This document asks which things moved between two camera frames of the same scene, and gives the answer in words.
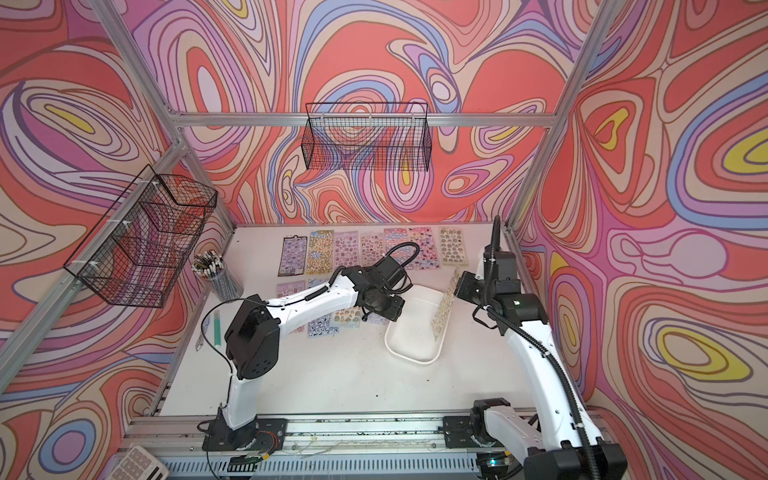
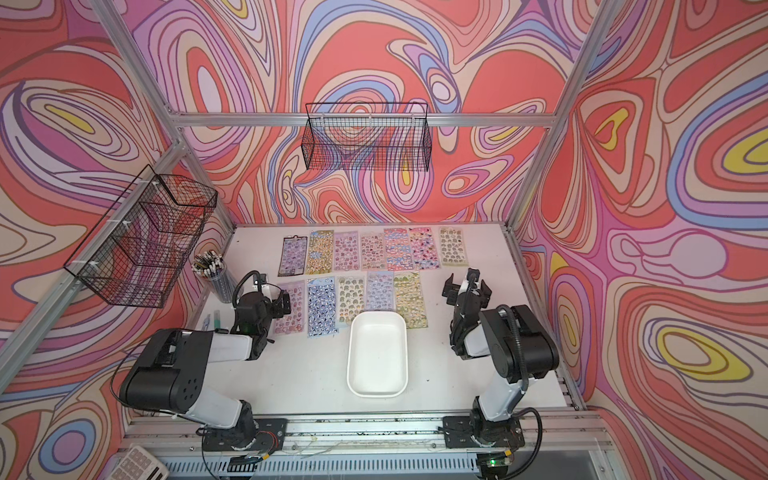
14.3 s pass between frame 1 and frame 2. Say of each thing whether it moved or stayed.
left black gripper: moved
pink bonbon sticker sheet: stayed
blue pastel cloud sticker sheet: moved
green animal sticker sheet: moved
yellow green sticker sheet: stayed
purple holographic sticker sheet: stayed
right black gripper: moved
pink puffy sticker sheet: stayed
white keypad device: stayed
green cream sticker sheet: stayed
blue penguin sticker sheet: stayed
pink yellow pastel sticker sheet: stayed
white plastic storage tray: moved
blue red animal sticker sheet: stayed
